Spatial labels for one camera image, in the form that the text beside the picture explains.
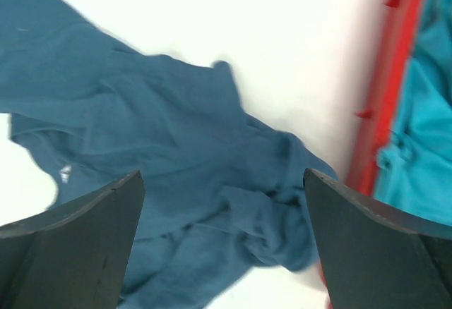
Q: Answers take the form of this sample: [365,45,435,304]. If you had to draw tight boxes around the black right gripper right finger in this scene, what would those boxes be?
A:
[304,169,451,309]

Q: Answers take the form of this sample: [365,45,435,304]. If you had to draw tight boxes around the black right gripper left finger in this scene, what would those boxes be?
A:
[1,171,145,309]

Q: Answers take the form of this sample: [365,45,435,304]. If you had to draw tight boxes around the dark blue t-shirt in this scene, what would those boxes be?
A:
[1,0,333,308]

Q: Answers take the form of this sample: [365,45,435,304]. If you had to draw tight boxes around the teal t-shirt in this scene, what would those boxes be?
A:
[374,0,451,225]

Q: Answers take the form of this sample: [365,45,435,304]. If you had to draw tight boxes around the red plastic bin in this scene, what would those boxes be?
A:
[341,0,424,203]

